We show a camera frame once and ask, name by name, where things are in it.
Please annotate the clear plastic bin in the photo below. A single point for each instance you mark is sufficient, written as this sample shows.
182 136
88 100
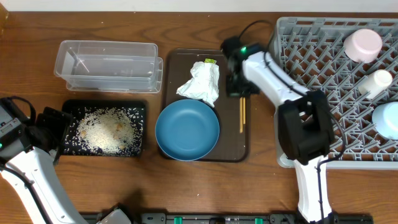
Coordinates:
72 52

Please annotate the light blue bowl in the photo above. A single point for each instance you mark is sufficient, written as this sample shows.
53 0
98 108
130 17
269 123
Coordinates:
385 119

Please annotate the grey dishwasher rack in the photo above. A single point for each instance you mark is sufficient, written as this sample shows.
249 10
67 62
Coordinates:
310 50

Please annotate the large blue plate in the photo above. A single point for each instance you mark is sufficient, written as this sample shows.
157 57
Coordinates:
187 130

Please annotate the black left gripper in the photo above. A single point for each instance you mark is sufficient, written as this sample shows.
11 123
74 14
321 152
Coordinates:
55 120

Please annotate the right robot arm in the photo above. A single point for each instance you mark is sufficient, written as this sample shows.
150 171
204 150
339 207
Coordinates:
303 121

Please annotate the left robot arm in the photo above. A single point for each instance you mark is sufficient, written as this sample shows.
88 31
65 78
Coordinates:
27 165

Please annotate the pile of rice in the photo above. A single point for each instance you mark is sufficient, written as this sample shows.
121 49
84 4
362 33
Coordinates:
107 131

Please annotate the green wrapper scrap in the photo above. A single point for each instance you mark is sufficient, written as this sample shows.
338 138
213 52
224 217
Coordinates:
210 60

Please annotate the cream white cup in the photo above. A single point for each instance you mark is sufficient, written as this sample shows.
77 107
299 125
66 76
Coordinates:
375 83

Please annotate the dark brown serving tray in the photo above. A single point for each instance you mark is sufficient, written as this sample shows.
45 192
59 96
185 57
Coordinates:
233 142

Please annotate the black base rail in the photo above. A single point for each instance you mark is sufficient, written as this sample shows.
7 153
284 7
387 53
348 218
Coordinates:
276 218

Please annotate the crumpled white napkin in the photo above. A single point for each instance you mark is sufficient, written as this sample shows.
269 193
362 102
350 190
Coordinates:
203 84

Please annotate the wooden chopstick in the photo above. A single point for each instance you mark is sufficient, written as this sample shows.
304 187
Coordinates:
244 110
241 115

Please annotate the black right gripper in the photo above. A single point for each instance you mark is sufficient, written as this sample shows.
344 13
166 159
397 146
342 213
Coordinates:
237 88

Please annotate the black tray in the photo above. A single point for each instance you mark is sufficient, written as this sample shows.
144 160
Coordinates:
70 149

